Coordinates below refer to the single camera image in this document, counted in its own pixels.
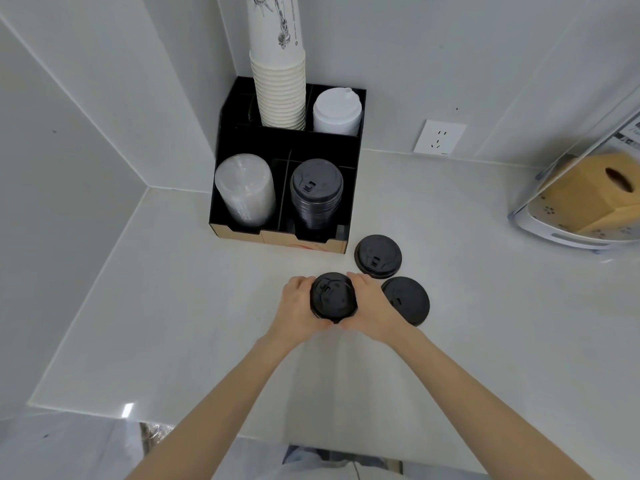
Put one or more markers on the person's left hand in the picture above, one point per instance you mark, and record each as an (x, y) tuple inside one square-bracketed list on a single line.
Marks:
[(295, 307)]

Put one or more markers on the person's right hand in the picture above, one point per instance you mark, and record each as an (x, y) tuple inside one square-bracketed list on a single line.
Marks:
[(372, 307)]

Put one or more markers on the person's right fingers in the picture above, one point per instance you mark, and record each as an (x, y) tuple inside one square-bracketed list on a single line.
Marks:
[(361, 280)]

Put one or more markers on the person's left fingers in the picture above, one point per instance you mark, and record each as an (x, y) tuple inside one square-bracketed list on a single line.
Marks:
[(301, 283)]

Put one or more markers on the black cup lid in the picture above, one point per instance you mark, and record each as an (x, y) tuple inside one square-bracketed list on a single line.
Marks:
[(378, 254), (333, 297), (407, 300)]

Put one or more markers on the person's left forearm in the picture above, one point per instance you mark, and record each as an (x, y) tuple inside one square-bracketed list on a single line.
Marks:
[(210, 409)]

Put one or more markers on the person's right forearm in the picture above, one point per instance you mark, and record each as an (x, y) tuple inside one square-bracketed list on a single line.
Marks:
[(480, 409)]

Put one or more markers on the stack of black lids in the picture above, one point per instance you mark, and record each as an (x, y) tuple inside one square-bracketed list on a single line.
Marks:
[(316, 194)]

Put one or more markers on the stack of clear lids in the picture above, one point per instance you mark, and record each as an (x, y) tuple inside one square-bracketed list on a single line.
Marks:
[(245, 192)]

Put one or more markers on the black compartment organizer box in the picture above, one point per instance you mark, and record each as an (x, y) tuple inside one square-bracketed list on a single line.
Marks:
[(280, 159)]

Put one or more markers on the stack of white lids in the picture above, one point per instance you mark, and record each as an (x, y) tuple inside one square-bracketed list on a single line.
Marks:
[(337, 112)]

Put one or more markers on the white perforated tray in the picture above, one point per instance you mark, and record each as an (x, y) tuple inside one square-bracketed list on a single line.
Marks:
[(560, 229)]

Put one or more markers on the stack of white paper cups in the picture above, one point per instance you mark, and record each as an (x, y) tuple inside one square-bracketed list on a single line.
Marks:
[(278, 59)]

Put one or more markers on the brown cardboard tissue box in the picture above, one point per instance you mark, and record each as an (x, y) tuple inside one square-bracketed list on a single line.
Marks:
[(590, 192)]

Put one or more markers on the white wall socket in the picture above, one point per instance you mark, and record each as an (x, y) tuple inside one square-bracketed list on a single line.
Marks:
[(439, 137)]

